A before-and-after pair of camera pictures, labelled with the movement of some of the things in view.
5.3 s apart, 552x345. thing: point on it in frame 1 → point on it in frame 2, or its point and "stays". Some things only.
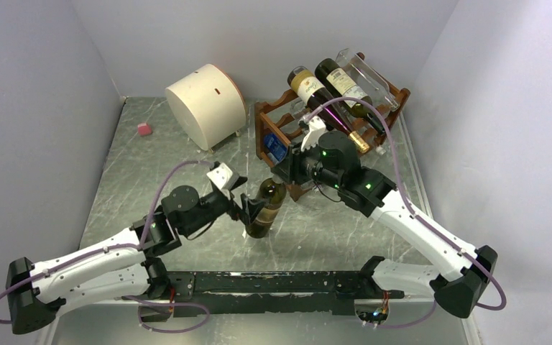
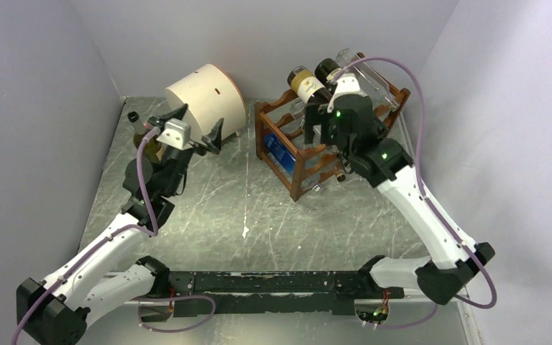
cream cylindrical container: x=210 y=104 stays
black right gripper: x=282 y=169 → x=318 y=115
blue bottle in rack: x=275 y=146 stays
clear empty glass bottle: x=371 y=83 stays
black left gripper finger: x=238 y=182 → x=177 y=113
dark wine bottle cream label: x=310 y=91 stays
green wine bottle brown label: x=273 y=192 → x=150 y=148
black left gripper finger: x=249 y=208 → x=212 y=141
